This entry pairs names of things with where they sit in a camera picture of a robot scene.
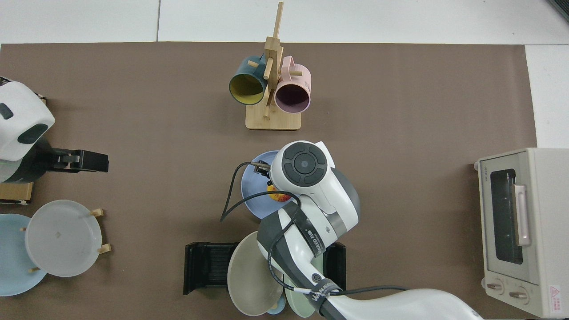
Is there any light blue plate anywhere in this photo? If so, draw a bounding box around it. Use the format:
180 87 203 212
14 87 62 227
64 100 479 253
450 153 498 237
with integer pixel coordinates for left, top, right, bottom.
0 214 47 297

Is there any green plate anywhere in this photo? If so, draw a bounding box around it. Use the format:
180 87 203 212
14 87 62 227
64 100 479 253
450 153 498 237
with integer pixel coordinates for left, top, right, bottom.
284 256 329 319

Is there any wooden plate rack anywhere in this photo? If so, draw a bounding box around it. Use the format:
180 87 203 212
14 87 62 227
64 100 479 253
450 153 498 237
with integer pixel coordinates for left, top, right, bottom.
21 208 112 273

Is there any dark grey slanted panel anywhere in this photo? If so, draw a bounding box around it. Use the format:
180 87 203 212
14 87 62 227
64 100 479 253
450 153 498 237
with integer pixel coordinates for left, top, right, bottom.
546 0 569 24

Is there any dark blue mug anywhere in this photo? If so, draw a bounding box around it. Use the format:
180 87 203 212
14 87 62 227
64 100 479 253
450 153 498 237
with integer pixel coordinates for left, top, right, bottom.
229 54 268 106

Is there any red yellow apple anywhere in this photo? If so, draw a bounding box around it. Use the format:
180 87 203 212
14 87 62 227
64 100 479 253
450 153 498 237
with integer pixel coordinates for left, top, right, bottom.
267 184 293 203

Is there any brown table cloth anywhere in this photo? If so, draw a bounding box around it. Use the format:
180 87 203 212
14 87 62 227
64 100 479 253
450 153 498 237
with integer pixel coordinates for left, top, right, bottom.
0 42 538 320

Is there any wooden cup stand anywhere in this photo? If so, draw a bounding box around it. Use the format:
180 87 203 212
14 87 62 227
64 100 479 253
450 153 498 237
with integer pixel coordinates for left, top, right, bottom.
245 1 302 131

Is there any black dish rack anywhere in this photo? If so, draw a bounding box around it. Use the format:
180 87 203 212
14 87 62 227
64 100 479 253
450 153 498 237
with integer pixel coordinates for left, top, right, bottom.
183 241 347 296

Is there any pale toaster oven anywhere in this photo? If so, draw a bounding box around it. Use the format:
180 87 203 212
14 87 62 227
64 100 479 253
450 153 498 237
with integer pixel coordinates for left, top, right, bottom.
473 148 569 319

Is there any wire basket with wooden floor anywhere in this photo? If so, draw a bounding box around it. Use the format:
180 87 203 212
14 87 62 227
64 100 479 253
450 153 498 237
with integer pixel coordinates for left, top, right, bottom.
0 76 47 205

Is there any pink mug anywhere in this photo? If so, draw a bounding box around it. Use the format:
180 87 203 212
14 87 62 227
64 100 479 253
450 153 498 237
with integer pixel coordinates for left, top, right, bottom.
274 56 312 113

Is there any pale grey plate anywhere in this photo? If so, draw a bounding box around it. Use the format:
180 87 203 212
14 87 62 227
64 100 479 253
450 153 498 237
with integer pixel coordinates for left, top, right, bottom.
24 200 102 278

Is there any beige plate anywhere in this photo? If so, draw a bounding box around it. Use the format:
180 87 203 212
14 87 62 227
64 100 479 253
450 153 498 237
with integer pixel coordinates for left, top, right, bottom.
227 231 285 316

